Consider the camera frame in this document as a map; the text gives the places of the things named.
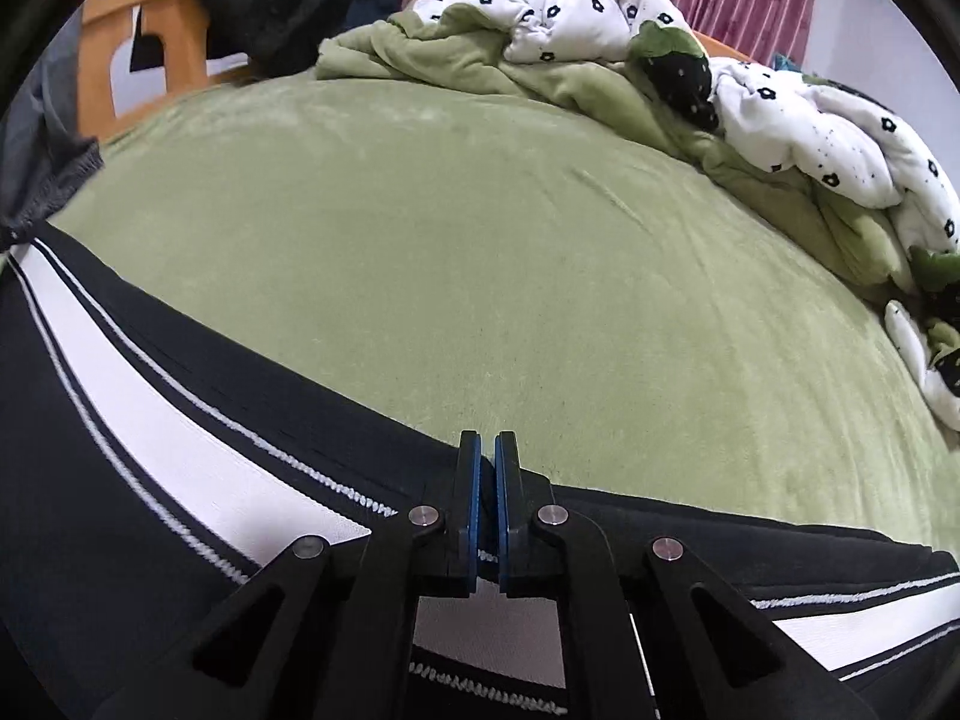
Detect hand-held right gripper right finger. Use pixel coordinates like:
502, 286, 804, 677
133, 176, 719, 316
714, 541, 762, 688
493, 430, 878, 720

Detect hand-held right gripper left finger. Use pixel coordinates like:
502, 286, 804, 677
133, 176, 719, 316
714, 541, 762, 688
146, 430, 482, 720

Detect black pants with white stripes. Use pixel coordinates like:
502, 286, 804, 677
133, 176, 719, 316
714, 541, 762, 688
0, 236, 960, 720

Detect green bed sheet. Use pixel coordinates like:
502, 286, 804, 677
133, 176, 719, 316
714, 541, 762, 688
45, 67, 960, 563

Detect green white plush toy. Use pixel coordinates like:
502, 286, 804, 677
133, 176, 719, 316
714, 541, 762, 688
885, 244, 960, 432

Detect green fleece blanket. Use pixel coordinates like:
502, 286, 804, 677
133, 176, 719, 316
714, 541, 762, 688
315, 4, 920, 293

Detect black strawberry plush toy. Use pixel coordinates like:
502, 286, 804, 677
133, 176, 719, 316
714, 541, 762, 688
626, 21, 721, 132

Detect white floral quilt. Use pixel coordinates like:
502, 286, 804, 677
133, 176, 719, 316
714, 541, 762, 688
409, 0, 960, 256

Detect black jacket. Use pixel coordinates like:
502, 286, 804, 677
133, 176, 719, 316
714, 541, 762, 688
169, 0, 353, 80

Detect grey cloth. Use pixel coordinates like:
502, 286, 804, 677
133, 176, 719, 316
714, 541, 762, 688
0, 11, 102, 241

